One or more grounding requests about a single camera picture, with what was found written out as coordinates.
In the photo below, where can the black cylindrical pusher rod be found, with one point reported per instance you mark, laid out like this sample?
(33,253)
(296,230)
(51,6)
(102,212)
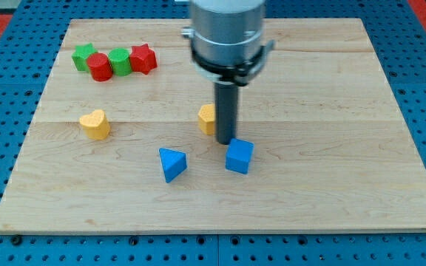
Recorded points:
(226,104)

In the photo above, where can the blue cube block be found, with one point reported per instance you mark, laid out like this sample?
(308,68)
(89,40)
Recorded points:
(238,155)

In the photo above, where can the red cylinder block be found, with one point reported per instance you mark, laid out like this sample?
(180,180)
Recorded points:
(99,67)

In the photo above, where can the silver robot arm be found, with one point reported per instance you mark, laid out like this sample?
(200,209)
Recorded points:
(226,46)

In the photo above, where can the green cylinder block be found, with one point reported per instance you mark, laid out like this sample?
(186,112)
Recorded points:
(119,60)

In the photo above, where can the wooden board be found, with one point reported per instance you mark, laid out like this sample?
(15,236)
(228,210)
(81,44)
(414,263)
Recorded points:
(332,152)

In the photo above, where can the green star block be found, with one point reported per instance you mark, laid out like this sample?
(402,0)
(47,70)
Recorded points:
(81,54)

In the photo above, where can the red star block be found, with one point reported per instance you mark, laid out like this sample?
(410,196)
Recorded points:
(143,59)

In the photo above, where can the yellow heart block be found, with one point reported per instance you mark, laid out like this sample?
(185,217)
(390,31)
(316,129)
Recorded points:
(95,125)

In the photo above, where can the yellow hexagon block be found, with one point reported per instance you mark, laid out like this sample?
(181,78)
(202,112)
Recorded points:
(206,119)

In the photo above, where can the blue triangle block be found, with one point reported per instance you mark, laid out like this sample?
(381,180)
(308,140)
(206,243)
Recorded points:
(173,163)

